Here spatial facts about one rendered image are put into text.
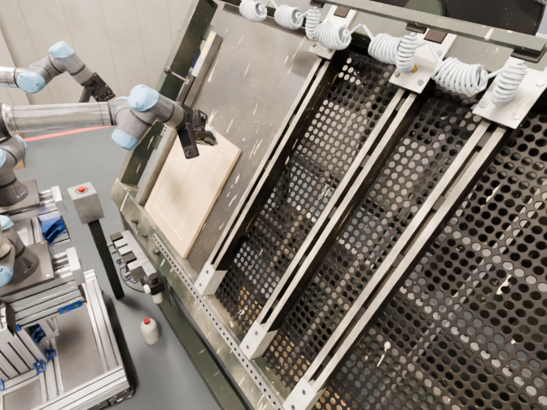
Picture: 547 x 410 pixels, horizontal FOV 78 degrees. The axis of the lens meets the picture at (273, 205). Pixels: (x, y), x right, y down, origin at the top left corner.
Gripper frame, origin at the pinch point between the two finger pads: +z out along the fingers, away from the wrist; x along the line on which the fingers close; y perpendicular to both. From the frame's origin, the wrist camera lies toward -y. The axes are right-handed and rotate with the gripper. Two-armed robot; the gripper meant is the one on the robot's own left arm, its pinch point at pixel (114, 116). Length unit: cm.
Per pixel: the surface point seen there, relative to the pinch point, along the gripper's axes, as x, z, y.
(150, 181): -9.5, 33.6, -8.3
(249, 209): -79, 21, 22
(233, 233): -79, 26, 11
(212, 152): -40, 20, 25
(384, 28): -89, -15, 84
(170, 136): -7.7, 20.7, 14.7
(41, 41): 324, 28, -36
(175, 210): -36, 37, -5
